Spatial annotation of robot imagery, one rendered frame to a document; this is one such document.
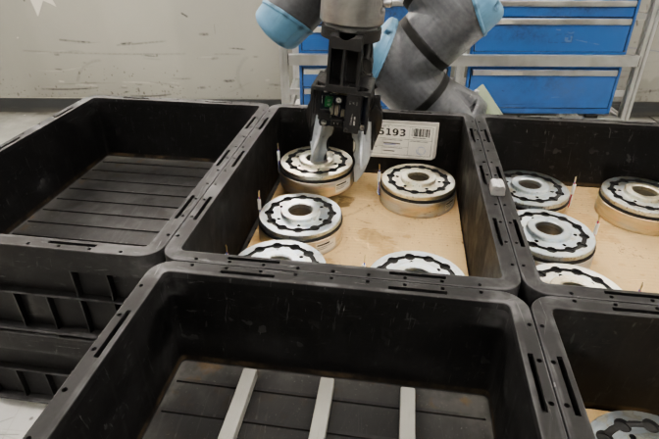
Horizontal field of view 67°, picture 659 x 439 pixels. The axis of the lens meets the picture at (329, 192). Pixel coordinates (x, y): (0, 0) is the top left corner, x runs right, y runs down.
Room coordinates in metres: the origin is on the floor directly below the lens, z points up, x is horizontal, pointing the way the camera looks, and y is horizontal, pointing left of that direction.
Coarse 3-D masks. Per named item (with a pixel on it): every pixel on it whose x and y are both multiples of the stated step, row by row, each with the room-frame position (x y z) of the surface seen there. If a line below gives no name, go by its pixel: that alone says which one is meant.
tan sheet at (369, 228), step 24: (288, 192) 0.63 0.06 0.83; (360, 192) 0.63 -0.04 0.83; (360, 216) 0.57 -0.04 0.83; (384, 216) 0.57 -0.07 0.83; (456, 216) 0.57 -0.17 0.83; (360, 240) 0.51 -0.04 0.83; (384, 240) 0.51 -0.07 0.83; (408, 240) 0.51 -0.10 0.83; (432, 240) 0.51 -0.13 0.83; (456, 240) 0.51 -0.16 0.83; (336, 264) 0.47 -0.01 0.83; (360, 264) 0.47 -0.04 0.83; (456, 264) 0.47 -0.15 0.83
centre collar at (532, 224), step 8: (528, 224) 0.49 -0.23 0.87; (536, 224) 0.50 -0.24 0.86; (544, 224) 0.50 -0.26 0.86; (552, 224) 0.50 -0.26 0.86; (560, 224) 0.49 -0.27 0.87; (536, 232) 0.47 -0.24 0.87; (568, 232) 0.47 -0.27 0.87; (544, 240) 0.46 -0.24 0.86; (552, 240) 0.46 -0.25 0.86; (560, 240) 0.46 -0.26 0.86
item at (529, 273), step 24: (480, 120) 0.66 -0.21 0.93; (504, 120) 0.67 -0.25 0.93; (528, 120) 0.67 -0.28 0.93; (552, 120) 0.66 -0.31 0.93; (576, 120) 0.66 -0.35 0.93; (600, 120) 0.66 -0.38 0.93; (504, 216) 0.41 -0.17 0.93; (528, 264) 0.33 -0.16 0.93; (528, 288) 0.31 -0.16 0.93; (552, 288) 0.30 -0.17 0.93; (576, 288) 0.30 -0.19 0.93; (600, 288) 0.30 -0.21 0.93
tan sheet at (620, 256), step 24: (576, 192) 0.63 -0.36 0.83; (576, 216) 0.57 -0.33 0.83; (600, 240) 0.51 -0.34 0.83; (624, 240) 0.51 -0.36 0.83; (648, 240) 0.51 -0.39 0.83; (600, 264) 0.47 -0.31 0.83; (624, 264) 0.47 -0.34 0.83; (648, 264) 0.47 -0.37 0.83; (624, 288) 0.42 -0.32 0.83; (648, 288) 0.42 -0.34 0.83
